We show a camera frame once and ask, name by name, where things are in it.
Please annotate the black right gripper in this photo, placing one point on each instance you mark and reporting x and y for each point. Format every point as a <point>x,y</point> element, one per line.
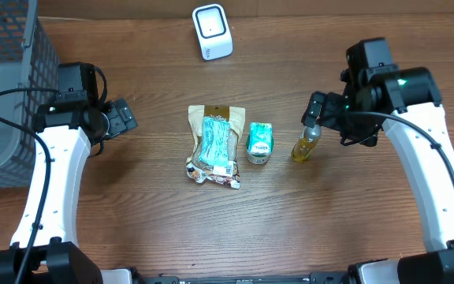
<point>331,106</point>

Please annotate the white barcode scanner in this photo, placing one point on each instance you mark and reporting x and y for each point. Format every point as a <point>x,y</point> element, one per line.
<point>213,32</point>

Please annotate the green lid jar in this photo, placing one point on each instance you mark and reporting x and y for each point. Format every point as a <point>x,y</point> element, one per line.
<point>258,155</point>

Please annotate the yellow liquid bottle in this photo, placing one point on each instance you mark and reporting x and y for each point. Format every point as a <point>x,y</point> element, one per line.
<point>306,143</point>

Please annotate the grey plastic mesh basket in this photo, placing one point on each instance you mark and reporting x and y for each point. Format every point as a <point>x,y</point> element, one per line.
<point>28,73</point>

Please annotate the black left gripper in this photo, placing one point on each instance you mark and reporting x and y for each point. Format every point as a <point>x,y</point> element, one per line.
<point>121,114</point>

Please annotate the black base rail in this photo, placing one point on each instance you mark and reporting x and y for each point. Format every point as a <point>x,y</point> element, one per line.
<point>250,279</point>

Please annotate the Pantree snack bag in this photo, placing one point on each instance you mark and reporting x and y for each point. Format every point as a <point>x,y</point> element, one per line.
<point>201,172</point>

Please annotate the small teal tissue pack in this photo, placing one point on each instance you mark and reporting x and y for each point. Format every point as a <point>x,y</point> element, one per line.
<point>261,130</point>

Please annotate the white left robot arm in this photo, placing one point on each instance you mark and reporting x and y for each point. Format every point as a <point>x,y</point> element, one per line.
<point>44,248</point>

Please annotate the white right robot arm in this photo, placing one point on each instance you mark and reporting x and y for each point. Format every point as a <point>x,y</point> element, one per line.
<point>405,105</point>

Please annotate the teal wet wipes pack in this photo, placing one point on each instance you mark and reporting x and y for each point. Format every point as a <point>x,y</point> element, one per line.
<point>215,142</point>

